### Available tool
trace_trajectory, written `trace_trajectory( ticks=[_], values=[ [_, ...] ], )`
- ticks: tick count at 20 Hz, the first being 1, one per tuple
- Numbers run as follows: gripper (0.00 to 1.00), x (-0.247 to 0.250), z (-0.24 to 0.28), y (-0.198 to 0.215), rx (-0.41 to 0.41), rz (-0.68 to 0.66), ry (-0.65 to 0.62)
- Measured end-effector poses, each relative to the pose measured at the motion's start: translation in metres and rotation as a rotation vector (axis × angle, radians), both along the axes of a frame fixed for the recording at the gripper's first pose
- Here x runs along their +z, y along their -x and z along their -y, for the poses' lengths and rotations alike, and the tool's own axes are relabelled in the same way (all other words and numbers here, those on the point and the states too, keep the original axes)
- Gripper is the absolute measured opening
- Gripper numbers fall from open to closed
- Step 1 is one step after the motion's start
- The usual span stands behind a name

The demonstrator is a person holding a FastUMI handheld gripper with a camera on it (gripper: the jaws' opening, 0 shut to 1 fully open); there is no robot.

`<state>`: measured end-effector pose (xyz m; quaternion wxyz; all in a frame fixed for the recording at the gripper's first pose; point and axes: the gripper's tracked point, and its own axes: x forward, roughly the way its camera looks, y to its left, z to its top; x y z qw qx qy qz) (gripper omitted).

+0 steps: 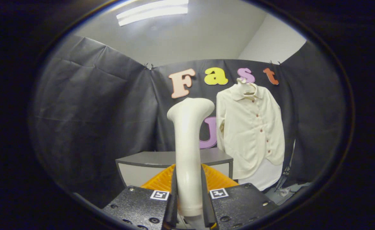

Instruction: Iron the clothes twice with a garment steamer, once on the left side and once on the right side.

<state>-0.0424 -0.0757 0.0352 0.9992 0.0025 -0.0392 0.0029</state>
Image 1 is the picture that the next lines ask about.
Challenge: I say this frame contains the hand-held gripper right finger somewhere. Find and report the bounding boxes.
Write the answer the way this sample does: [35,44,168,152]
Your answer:
[201,164,279,230]

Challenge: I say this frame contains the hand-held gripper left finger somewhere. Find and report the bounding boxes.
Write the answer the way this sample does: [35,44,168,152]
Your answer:
[103,164,179,230]

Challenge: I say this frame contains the cream button-up shirt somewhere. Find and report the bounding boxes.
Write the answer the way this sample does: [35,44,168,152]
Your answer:
[216,84,285,180]

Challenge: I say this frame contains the cream garment steamer head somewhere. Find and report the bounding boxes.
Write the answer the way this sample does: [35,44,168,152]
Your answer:
[167,97,215,218]

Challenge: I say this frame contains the white plastic clothes hanger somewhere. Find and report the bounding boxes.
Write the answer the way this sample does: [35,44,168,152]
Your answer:
[236,78,257,95]

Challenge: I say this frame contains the white fabric panel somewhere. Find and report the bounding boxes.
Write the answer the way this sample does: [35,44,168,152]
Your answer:
[238,158,284,191]

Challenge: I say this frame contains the grey and white cabinet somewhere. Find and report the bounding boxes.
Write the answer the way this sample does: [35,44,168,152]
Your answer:
[115,148,234,189]

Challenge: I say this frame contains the black backdrop cloth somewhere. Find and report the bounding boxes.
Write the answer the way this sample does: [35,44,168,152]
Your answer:
[30,34,346,208]

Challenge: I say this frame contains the fluorescent ceiling light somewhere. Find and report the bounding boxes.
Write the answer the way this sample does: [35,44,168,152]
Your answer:
[116,0,189,27]

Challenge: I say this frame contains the black cable bundle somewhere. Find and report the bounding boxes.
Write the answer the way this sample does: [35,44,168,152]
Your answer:
[275,165,292,190]

